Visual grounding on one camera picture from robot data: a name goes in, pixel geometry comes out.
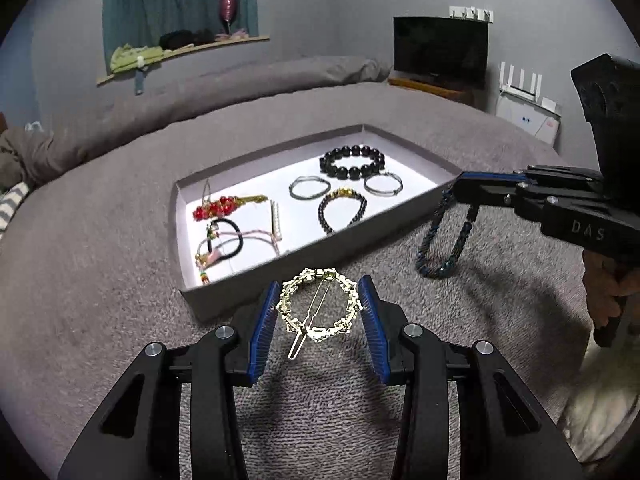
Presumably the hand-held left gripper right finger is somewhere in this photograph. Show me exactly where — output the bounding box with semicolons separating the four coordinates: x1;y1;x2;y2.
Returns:
358;275;585;480

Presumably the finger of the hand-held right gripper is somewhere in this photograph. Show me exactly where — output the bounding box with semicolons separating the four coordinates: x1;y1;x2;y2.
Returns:
442;179;640;252
457;165;609;197

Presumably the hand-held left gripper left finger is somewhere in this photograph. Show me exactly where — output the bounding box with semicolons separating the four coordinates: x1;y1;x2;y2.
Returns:
56;280;282;480

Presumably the gold rhinestone round hair clip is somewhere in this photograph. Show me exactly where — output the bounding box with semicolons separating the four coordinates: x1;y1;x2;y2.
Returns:
276;267;362;360

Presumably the shallow grey cardboard box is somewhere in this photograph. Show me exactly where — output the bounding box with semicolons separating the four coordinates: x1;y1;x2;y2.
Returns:
170;124;463;324

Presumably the blue black braided bracelet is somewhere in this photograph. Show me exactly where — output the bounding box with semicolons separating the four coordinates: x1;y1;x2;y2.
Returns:
415;192;481;280

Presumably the pink cord bracelet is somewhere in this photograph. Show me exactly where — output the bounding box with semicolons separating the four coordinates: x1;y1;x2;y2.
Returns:
195;225;281;286

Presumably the silver bangle bracelet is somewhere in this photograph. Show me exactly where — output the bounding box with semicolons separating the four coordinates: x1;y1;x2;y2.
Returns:
363;171;404;196

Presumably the red bead gold hair clip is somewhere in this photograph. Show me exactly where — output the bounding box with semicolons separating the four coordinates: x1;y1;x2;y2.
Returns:
192;193;269;222

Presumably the garnet bracelet with gold charm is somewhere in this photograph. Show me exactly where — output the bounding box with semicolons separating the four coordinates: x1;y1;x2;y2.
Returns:
317;187;369;235

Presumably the large dark bead bracelet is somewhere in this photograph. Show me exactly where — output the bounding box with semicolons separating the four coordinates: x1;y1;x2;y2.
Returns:
319;144;387;181

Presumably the person's right hand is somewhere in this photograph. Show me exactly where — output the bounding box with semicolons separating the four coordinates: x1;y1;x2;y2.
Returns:
582;249;640;333

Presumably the white box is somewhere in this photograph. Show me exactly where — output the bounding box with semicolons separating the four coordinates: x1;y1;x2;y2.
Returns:
495;91;562;147

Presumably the white router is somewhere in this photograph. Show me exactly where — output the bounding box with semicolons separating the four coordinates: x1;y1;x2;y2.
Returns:
497;61;545;101

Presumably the wooden television stand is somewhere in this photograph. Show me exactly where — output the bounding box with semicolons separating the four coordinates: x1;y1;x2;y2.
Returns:
387;76;476;107

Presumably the black television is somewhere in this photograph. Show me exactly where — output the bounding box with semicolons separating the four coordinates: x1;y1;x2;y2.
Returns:
392;16;489;90

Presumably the silver bangle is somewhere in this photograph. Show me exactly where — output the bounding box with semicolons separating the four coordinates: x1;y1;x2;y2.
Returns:
288;175;331;200

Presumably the grey bedspread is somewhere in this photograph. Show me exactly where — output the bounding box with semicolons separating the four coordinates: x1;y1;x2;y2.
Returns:
0;80;601;480

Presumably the beige fuzzy clothing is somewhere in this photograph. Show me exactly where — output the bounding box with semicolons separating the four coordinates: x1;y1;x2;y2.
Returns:
557;335;640;473

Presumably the grey duvet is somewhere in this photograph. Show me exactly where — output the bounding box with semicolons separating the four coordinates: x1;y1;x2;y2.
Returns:
0;56;394;191

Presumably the striped pillow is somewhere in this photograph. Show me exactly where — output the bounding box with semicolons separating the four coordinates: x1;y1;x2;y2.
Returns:
0;181;32;234

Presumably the wooden window shelf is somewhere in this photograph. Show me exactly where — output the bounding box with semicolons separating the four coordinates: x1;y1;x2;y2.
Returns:
96;35;271;86

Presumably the black cloth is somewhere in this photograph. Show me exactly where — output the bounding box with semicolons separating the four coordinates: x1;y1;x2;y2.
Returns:
159;29;215;51

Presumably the green cloth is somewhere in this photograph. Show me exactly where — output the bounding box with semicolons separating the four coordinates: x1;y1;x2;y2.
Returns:
110;44;165;74

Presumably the pink glass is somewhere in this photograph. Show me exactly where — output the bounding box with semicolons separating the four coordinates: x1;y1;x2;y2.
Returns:
219;0;237;36

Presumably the black hair tie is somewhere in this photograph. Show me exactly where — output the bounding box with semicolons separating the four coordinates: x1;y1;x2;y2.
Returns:
207;217;245;263

